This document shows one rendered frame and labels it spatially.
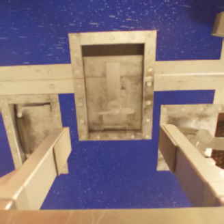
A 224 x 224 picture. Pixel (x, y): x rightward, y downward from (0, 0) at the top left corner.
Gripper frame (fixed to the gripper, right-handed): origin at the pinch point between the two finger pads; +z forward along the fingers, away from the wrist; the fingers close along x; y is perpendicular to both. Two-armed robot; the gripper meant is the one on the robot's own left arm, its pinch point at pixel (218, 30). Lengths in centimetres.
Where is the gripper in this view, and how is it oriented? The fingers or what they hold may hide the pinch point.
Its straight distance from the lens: 30.5
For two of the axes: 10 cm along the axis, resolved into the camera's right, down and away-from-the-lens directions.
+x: 0.1, -3.0, 9.5
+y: -1.4, 9.4, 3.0
